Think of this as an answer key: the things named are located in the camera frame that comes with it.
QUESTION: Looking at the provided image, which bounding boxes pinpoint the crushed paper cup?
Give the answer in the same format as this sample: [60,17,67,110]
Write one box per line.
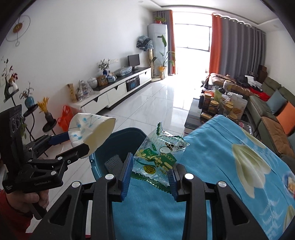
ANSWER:
[68,113,116,159]

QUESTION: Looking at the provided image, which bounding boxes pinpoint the clear green snack wrapper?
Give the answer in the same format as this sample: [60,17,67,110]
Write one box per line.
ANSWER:
[131,122,189,193]

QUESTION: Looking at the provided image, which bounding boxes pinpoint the teal trash bin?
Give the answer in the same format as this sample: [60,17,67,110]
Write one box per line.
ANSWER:
[89,127,147,180]

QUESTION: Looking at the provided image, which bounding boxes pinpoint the person left hand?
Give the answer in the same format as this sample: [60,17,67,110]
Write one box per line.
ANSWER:
[6,190,49,213]

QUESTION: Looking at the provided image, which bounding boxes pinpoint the orange plastic bag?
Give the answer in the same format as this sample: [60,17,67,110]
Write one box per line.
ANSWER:
[57,105,74,131]

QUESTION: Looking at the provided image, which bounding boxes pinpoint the white foam fruit net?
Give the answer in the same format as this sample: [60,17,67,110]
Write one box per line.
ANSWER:
[105,155,123,180]

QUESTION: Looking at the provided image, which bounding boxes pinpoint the black metal plant stand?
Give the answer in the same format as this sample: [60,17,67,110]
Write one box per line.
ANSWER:
[3,89,58,158]

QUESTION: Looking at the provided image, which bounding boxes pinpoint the blue floral tablecloth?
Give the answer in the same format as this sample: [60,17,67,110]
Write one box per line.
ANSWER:
[113,116,294,239]

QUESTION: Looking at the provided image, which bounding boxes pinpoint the white black tv cabinet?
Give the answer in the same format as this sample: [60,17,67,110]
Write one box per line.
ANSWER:
[69,68,152,114]

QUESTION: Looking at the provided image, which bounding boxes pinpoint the blue-grey cushion near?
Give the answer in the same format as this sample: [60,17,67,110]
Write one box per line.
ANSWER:
[288,133,295,152]

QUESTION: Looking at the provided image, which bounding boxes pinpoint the blue-grey cushion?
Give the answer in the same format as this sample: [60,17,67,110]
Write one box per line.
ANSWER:
[266,90,287,114]
[288,133,295,152]

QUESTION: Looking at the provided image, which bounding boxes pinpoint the dark green sectional sofa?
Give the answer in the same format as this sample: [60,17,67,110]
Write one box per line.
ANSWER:
[247,77,294,172]

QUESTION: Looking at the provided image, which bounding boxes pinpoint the orange cushion middle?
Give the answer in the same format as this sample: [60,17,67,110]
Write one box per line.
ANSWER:
[277,102,295,136]

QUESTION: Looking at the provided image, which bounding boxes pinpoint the cluttered coffee table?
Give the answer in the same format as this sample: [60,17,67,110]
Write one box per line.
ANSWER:
[183,86,252,136]

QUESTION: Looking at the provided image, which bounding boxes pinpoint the blue-grey cushion far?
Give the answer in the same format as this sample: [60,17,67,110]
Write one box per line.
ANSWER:
[266,90,287,114]

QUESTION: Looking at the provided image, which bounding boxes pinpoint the small black monitor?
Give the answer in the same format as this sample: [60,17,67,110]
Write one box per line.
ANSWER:
[128,54,140,71]

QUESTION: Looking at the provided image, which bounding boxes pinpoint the potted green plant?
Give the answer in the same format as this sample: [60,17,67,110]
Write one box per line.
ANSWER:
[159,36,169,80]

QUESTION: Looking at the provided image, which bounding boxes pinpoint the white standing air conditioner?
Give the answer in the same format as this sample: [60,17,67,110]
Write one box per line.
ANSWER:
[147,23,167,76]

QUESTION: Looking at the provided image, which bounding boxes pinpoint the grey orange curtain right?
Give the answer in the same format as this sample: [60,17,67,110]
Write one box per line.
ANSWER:
[209,14,266,78]

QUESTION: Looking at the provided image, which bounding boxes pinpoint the grey orange curtain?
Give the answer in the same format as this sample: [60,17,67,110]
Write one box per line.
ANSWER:
[153,10,176,75]
[209,14,266,78]

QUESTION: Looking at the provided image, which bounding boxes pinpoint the grey orange curtain left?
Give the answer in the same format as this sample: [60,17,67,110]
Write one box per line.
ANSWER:
[153,10,176,75]

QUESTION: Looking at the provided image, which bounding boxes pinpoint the round wall clock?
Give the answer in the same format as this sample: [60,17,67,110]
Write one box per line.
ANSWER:
[5,15,31,47]

